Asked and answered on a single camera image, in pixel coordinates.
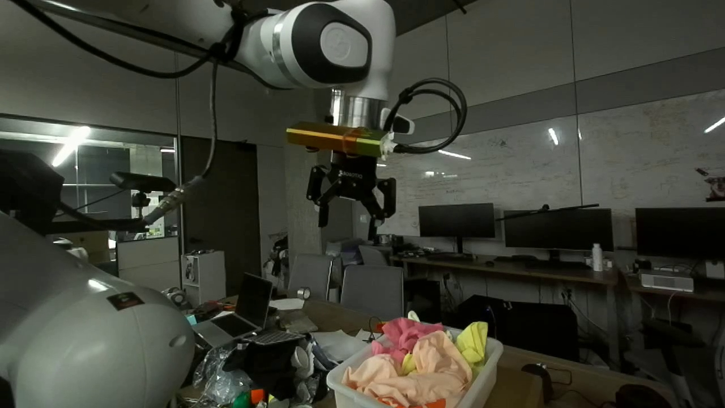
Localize black computer monitor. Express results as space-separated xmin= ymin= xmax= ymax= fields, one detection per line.
xmin=416 ymin=201 xmax=499 ymax=256
xmin=502 ymin=206 xmax=616 ymax=265
xmin=633 ymin=206 xmax=725 ymax=263

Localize white plastic bottle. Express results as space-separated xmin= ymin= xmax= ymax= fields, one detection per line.
xmin=589 ymin=240 xmax=607 ymax=273

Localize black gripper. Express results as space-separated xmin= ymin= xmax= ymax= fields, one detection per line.
xmin=303 ymin=154 xmax=398 ymax=243

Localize peach fabric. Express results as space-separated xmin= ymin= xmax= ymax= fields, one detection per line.
xmin=341 ymin=330 xmax=476 ymax=408

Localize open grey laptop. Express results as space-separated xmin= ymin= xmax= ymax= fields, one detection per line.
xmin=196 ymin=272 xmax=277 ymax=350

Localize white cabinet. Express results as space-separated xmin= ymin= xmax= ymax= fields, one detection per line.
xmin=180 ymin=246 xmax=229 ymax=307

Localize black camera on stand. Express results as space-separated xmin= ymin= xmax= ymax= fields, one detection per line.
xmin=110 ymin=170 xmax=180 ymax=230

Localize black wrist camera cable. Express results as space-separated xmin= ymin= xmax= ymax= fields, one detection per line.
xmin=381 ymin=76 xmax=468 ymax=157

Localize white papers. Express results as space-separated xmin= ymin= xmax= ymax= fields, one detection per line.
xmin=309 ymin=328 xmax=373 ymax=367

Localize grey device box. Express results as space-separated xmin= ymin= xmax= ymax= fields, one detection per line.
xmin=639 ymin=269 xmax=696 ymax=297

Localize yellow-green terry cloth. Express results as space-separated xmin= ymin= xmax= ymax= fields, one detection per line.
xmin=452 ymin=319 xmax=492 ymax=369

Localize white plastic bin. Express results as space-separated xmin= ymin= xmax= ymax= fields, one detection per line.
xmin=324 ymin=323 xmax=504 ymax=408

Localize dark door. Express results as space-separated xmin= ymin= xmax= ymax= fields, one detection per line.
xmin=179 ymin=133 xmax=263 ymax=299

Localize brown cardboard box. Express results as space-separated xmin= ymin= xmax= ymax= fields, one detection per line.
xmin=482 ymin=341 xmax=675 ymax=408

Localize grey office chair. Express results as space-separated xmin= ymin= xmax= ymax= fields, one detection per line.
xmin=338 ymin=263 xmax=408 ymax=322
xmin=288 ymin=252 xmax=335 ymax=301

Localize long wooden desk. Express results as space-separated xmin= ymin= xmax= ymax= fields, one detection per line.
xmin=396 ymin=253 xmax=725 ymax=306

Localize clear plastic bottle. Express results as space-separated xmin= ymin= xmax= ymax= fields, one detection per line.
xmin=195 ymin=346 xmax=254 ymax=408

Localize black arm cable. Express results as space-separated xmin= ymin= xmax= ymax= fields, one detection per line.
xmin=14 ymin=0 xmax=246 ymax=228

